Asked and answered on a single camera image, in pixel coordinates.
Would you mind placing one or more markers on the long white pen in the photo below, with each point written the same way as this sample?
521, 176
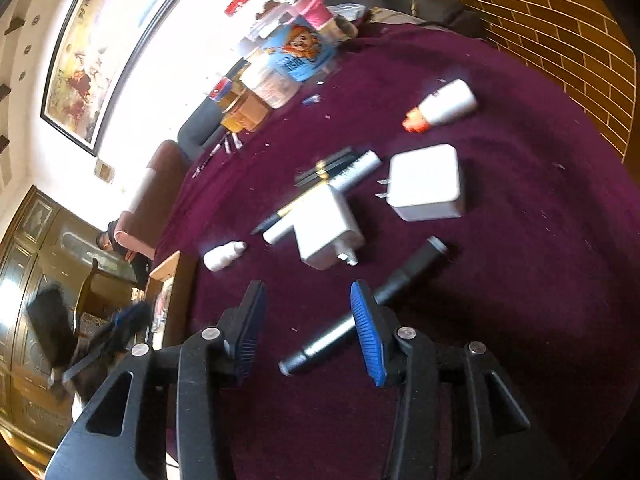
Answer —
355, 167

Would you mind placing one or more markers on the white jar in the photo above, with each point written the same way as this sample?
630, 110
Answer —
272, 85

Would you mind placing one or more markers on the clear jar with blue label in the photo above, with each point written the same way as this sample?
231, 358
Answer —
300, 55

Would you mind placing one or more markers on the pink cup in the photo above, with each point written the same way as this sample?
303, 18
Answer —
317, 12

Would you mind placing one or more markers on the maroon armchair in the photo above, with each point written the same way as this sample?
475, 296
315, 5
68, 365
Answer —
150, 200

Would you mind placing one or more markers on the black leather sofa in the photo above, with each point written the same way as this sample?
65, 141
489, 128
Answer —
195, 132

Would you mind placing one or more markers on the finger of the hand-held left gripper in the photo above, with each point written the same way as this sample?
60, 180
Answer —
130, 317

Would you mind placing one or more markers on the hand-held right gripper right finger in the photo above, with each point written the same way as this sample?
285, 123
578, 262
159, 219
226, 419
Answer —
367, 335

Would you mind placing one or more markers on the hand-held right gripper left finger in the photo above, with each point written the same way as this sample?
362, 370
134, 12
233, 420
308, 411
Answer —
250, 330

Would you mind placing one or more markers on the wall switch plate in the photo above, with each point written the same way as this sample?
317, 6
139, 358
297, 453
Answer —
105, 170

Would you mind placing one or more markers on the framed wall picture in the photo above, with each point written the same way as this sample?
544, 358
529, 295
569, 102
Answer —
100, 55

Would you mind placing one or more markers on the white charger with folding plug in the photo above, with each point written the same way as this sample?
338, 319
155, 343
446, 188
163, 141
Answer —
322, 232

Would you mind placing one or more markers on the black marker with white end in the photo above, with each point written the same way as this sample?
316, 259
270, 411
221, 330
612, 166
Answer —
325, 345

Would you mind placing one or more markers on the dark wooden chair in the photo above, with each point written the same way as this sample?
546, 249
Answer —
92, 280

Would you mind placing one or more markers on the white bottle with orange cap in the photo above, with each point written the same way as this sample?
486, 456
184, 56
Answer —
450, 102

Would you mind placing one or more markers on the shallow cardboard box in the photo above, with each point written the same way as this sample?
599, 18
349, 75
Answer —
170, 270

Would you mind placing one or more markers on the small jar with red lid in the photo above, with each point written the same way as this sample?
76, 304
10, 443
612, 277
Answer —
222, 91

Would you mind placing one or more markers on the small white bottle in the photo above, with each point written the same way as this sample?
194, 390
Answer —
222, 257

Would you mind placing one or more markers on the orange label jar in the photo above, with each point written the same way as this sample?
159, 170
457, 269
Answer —
250, 112

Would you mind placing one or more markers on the carved wooden cabinet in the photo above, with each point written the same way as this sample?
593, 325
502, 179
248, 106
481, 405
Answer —
30, 260

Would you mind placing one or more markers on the white stick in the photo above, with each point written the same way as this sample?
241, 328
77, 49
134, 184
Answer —
237, 140

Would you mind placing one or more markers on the square white charger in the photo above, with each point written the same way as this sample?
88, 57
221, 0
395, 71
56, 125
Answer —
425, 185

